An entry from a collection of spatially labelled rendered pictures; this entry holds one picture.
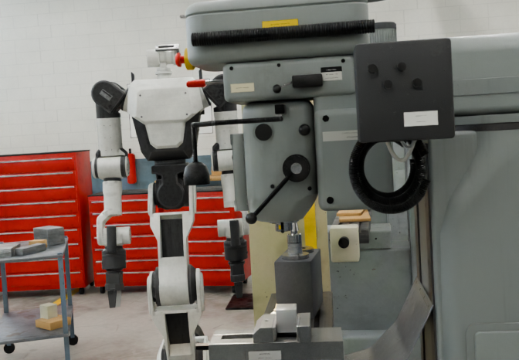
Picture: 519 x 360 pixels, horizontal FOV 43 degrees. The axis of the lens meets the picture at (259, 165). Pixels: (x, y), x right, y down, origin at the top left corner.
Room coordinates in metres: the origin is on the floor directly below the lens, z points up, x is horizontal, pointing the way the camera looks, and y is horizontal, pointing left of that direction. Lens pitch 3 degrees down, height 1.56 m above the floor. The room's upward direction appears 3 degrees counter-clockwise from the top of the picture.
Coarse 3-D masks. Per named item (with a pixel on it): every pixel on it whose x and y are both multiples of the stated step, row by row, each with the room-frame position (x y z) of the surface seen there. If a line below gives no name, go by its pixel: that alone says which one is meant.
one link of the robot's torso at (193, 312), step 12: (204, 300) 2.43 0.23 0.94; (156, 312) 2.37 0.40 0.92; (168, 312) 2.37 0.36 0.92; (180, 312) 2.37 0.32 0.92; (192, 312) 2.38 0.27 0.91; (156, 324) 2.38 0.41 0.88; (168, 324) 2.43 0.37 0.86; (180, 324) 2.43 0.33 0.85; (192, 324) 2.39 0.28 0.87; (168, 336) 2.46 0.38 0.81; (180, 336) 2.47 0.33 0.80; (192, 336) 2.41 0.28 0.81; (168, 348) 2.43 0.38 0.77; (180, 348) 2.46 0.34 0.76; (192, 348) 2.42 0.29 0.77
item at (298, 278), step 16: (288, 256) 2.13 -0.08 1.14; (304, 256) 2.13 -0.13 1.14; (320, 256) 2.28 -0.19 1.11; (288, 272) 2.11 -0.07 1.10; (304, 272) 2.10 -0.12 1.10; (320, 272) 2.27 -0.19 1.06; (288, 288) 2.11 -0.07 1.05; (304, 288) 2.10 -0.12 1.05; (320, 288) 2.25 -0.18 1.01; (304, 304) 2.10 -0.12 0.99; (320, 304) 2.23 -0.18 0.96
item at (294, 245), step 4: (288, 240) 2.15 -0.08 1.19; (292, 240) 2.14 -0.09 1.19; (296, 240) 2.14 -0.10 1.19; (300, 240) 2.15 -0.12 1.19; (288, 244) 2.15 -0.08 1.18; (292, 244) 2.14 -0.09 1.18; (296, 244) 2.14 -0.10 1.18; (300, 244) 2.15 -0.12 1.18; (288, 248) 2.15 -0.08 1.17; (292, 248) 2.14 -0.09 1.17; (296, 248) 2.14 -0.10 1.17; (300, 248) 2.15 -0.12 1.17; (288, 252) 2.16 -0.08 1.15; (292, 252) 2.14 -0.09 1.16; (296, 252) 2.14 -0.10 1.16; (300, 252) 2.15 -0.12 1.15
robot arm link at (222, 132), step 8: (216, 112) 2.52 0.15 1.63; (224, 112) 2.50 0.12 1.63; (232, 112) 2.51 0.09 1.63; (216, 128) 2.52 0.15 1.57; (224, 128) 2.51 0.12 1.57; (232, 128) 2.51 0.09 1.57; (216, 136) 2.53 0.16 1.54; (224, 136) 2.51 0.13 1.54; (216, 144) 2.52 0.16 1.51; (224, 144) 2.51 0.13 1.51
